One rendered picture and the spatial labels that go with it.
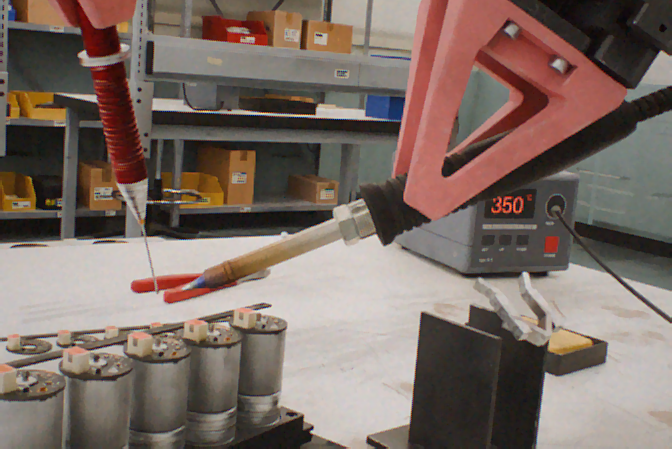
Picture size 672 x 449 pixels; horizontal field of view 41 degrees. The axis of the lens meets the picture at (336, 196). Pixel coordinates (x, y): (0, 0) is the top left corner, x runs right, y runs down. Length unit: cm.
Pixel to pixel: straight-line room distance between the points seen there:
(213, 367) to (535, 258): 50
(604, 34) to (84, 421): 22
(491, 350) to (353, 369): 16
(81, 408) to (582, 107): 20
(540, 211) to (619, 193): 495
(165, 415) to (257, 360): 5
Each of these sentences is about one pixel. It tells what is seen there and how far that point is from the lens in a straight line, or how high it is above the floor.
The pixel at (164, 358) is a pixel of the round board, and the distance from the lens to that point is 33.
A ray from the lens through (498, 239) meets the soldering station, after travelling 79.
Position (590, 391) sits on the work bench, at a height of 75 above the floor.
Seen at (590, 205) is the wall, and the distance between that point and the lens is 589.
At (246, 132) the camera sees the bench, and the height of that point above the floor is 69.
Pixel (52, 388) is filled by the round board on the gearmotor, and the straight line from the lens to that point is 30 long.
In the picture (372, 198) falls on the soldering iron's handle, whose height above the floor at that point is 88.
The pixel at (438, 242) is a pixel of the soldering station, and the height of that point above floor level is 77.
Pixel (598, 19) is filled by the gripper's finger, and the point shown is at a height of 94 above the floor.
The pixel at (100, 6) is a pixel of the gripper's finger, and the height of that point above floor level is 93.
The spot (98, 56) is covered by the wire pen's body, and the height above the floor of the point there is 92.
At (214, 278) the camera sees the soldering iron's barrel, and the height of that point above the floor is 84.
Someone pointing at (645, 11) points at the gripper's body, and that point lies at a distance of 30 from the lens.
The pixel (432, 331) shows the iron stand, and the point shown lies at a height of 81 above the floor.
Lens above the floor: 92
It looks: 8 degrees down
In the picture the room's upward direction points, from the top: 5 degrees clockwise
